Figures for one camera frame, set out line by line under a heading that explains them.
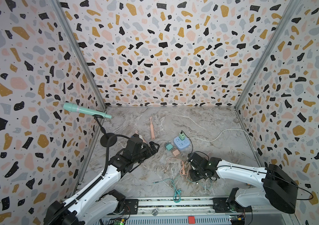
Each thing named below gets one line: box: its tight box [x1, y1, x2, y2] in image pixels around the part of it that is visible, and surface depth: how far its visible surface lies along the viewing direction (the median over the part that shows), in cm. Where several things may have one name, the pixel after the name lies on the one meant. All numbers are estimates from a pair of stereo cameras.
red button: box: [188, 216, 196, 225], surface depth 72 cm
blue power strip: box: [173, 135, 191, 150], surface depth 99 cm
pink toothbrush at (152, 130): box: [149, 116, 156, 140], surface depth 108 cm
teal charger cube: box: [165, 143, 174, 151], surface depth 97 cm
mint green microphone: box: [62, 102, 113, 120], surface depth 76 cm
